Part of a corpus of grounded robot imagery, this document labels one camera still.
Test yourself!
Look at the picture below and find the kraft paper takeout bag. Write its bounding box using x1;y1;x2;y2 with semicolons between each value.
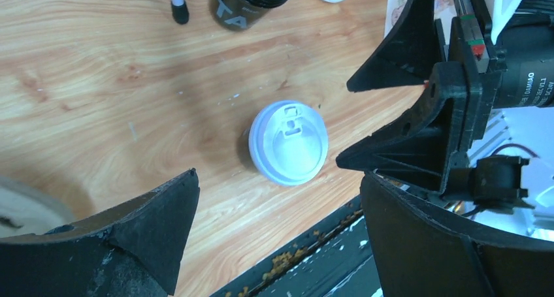
384;0;456;37

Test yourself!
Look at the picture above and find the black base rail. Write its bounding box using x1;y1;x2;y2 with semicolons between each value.
214;196;383;296

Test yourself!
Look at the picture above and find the pulp cup carrier tray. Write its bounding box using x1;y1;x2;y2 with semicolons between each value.
1;176;76;238

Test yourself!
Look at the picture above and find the black paper cup stack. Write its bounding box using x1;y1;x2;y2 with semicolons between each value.
210;0;288;31

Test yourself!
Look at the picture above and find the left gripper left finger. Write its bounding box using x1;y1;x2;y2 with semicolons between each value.
1;169;200;296

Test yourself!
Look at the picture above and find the silver tripod stand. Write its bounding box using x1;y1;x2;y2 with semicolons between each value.
171;0;189;25

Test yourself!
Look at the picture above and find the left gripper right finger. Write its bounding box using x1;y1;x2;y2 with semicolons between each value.
360;174;553;296

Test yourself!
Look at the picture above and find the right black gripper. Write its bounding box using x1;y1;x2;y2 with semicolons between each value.
336;0;553;213

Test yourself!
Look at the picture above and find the white plastic cup lid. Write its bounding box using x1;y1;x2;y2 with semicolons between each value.
248;100;329;186

